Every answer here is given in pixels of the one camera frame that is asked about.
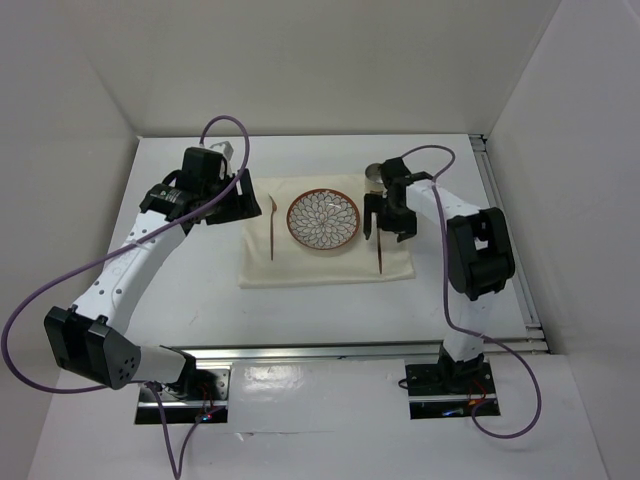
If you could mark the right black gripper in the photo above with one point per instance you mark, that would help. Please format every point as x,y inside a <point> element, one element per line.
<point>407,227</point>

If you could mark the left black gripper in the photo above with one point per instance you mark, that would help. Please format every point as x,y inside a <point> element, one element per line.
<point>242,205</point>

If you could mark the copper knife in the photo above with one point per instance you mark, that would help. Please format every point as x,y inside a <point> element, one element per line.
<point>379,251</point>

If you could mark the silver metal cup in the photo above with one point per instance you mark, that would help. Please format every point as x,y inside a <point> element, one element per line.
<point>373,183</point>

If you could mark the cream cloth placemat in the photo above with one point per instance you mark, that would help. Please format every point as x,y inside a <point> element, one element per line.
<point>295,265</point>

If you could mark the floral patterned ceramic plate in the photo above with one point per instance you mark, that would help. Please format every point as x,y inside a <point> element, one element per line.
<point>323,219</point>

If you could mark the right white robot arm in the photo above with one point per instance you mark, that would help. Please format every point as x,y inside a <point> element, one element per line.
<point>478,259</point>

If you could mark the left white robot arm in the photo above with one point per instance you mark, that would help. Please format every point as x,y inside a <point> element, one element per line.
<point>89,338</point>

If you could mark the aluminium front rail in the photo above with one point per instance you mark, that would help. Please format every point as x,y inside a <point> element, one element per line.
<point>313,352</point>

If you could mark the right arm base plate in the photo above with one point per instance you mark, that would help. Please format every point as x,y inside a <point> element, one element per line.
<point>430,398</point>

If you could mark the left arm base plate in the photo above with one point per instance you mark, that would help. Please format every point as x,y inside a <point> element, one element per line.
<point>208,401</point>

